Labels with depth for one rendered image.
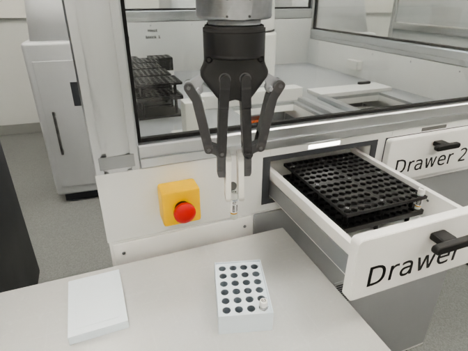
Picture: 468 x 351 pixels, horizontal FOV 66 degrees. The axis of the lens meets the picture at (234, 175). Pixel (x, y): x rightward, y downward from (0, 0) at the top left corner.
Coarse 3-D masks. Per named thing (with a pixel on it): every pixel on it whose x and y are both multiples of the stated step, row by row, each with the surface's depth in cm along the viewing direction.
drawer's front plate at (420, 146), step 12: (432, 132) 88; (444, 132) 88; (456, 132) 90; (396, 144) 84; (408, 144) 86; (420, 144) 87; (432, 144) 89; (384, 156) 86; (396, 156) 86; (408, 156) 87; (420, 156) 89; (432, 156) 90; (456, 156) 94; (432, 168) 92; (444, 168) 94; (456, 168) 96
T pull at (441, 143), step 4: (440, 140) 88; (436, 144) 87; (440, 144) 86; (444, 144) 86; (448, 144) 86; (452, 144) 86; (456, 144) 86; (460, 144) 87; (436, 148) 85; (440, 148) 85; (444, 148) 85; (448, 148) 86; (452, 148) 86
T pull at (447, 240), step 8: (440, 232) 54; (432, 240) 54; (440, 240) 53; (448, 240) 52; (456, 240) 52; (464, 240) 52; (432, 248) 51; (440, 248) 51; (448, 248) 51; (456, 248) 52
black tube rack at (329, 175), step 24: (288, 168) 77; (312, 168) 77; (336, 168) 77; (360, 168) 77; (312, 192) 73; (336, 192) 67; (360, 192) 67; (384, 192) 67; (408, 192) 68; (336, 216) 65; (360, 216) 66; (384, 216) 66; (408, 216) 66
